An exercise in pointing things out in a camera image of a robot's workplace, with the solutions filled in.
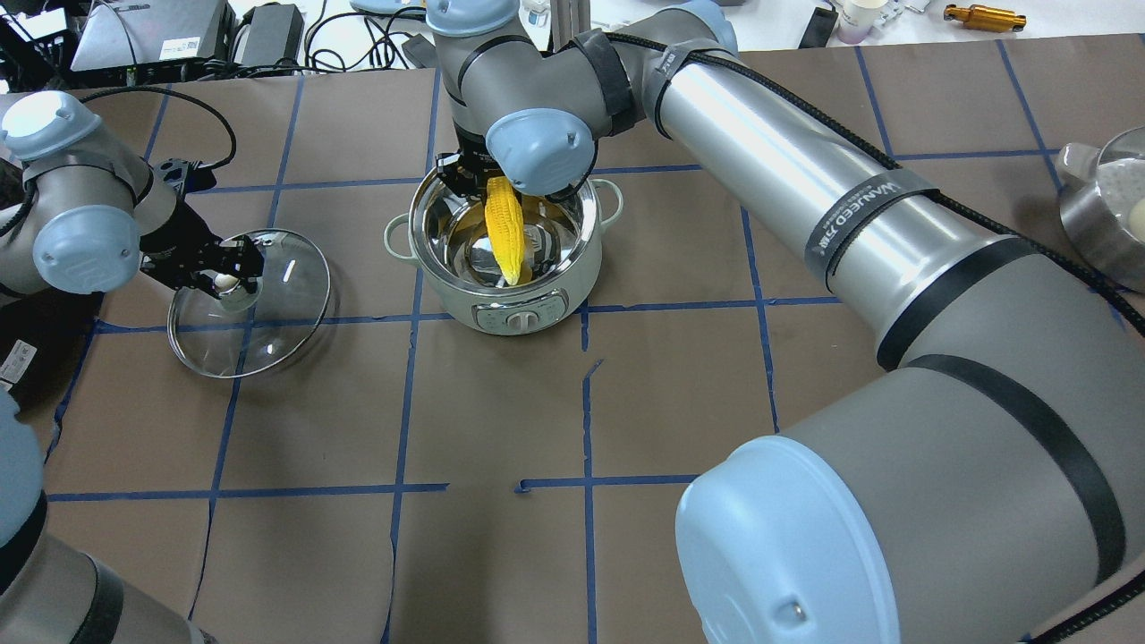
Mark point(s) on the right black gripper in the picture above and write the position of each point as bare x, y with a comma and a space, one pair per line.
463, 176

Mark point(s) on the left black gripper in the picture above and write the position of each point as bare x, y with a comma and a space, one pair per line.
182, 246

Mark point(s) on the glass pot lid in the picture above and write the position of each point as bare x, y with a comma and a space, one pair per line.
231, 337

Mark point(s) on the yellow corn cob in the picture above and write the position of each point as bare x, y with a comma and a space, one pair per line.
503, 215

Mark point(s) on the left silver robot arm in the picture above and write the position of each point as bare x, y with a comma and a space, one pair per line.
94, 214

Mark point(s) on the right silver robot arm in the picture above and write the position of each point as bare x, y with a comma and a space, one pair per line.
991, 478

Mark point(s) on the white electric cooking pot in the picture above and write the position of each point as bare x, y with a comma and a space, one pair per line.
448, 239

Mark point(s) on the steel steamer pot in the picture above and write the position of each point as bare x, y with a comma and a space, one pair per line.
1101, 185

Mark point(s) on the grey laptop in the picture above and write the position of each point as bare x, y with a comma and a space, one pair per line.
149, 34

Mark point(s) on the black smartphone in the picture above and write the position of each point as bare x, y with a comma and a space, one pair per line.
819, 28

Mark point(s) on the white lavender cup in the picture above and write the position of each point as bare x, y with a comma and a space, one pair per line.
856, 18

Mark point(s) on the gold brass fitting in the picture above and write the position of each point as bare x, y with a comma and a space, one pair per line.
980, 17

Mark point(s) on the white steamed bun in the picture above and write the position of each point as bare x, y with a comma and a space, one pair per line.
1136, 220

